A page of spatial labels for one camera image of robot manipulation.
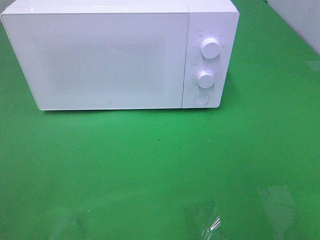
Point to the white microwave oven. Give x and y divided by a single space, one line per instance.
218 18

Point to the white microwave door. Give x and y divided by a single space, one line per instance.
91 61

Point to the white round knob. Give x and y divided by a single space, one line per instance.
206 79
210 47

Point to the round door release button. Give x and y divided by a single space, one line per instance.
201 99

